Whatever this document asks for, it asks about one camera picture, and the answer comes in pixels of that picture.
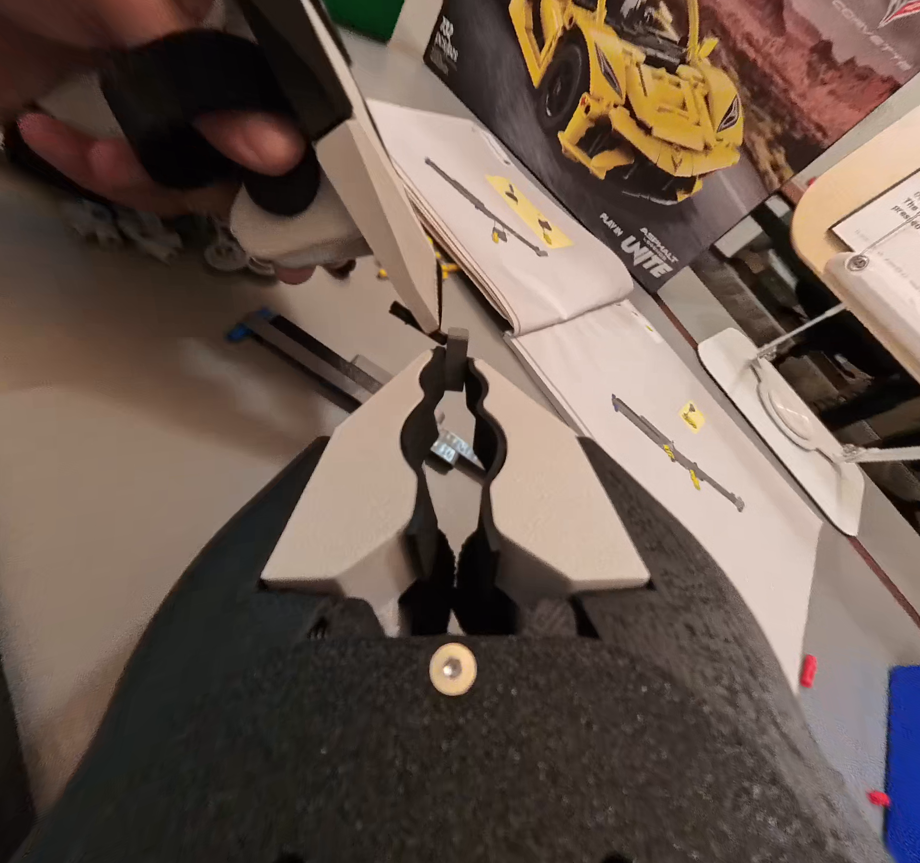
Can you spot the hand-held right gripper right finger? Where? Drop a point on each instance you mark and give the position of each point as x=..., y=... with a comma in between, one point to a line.
x=560, y=511

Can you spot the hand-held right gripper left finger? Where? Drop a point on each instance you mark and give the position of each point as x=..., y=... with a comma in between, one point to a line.
x=345, y=511

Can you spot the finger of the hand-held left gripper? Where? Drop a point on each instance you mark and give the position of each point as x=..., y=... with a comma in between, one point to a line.
x=388, y=231

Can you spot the long grey lego beam assembly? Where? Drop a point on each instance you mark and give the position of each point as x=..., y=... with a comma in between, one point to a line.
x=309, y=353

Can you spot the short dark grey lego beam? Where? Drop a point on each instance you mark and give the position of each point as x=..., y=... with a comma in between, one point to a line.
x=457, y=360

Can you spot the light grey round lego piece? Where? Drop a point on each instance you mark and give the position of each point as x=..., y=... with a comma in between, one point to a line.
x=226, y=254

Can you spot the red lego pin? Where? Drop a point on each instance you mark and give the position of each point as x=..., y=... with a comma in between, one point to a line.
x=808, y=670
x=878, y=798

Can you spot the lego set box with yellow car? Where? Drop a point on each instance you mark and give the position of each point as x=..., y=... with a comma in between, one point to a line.
x=790, y=51

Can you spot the person's left hand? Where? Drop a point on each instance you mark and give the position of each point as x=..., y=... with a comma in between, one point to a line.
x=72, y=1

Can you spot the open instruction booklet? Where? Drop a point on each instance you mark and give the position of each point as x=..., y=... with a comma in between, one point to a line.
x=560, y=267

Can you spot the white document stand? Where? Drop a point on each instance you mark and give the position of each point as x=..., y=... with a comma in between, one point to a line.
x=733, y=374

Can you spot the blue plastic bin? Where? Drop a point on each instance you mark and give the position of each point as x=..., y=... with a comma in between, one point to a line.
x=904, y=748

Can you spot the printed instruction sheet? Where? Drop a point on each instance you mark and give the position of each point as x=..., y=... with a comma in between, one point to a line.
x=884, y=220

